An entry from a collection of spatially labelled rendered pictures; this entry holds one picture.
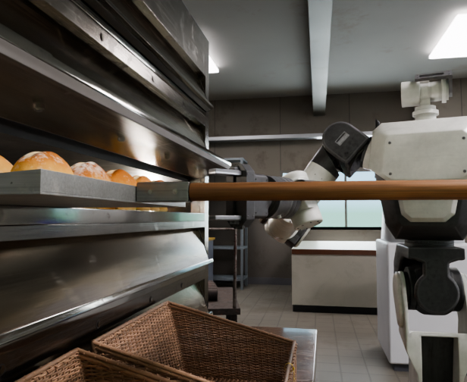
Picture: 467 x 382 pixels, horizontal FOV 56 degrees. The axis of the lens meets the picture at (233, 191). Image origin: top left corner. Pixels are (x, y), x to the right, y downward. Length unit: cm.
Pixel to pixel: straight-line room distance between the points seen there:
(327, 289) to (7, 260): 491
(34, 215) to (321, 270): 483
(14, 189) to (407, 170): 89
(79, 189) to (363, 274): 519
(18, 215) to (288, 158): 711
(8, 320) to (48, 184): 46
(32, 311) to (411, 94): 102
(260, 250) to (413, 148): 682
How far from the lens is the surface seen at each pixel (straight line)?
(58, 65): 85
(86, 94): 91
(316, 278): 563
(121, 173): 76
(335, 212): 779
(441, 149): 116
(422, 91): 126
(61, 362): 109
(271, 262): 788
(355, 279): 564
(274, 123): 803
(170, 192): 72
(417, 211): 116
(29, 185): 53
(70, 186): 57
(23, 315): 98
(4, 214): 94
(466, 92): 787
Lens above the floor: 115
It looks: 4 degrees up
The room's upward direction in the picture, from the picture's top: straight up
